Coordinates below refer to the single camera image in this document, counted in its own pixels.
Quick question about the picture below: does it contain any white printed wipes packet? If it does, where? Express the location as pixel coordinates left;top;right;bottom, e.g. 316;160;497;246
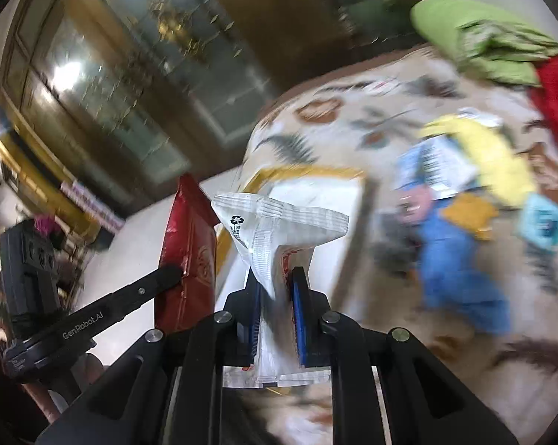
212;193;348;389

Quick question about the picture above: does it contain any red snack packet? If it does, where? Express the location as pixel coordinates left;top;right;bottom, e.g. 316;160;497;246
155;174;220;333

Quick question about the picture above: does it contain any yellow towel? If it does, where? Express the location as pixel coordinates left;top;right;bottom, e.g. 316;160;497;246
419;115;536;209

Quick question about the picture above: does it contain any white tray yellow rim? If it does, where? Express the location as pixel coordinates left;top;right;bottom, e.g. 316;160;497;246
213;164;378;397

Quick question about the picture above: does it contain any blue fluffy cloth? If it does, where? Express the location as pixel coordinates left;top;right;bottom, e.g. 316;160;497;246
418;199;511;336

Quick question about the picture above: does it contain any orange small cloth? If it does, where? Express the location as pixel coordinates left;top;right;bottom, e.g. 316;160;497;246
440;193;499;241

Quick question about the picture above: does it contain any leaf pattern beige blanket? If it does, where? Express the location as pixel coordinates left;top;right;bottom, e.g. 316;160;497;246
239;46;558;444

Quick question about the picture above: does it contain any blue white tissue packet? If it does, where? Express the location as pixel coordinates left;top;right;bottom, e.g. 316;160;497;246
395;135;479;200

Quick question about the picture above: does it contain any teal small packet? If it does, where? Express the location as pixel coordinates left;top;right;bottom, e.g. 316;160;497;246
518;193;558;253

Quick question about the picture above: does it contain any wooden glass cabinet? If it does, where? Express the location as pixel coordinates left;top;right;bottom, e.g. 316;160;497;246
0;0;420;240

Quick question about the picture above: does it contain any green folded quilt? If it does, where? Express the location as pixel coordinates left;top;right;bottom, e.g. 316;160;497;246
411;0;558;86

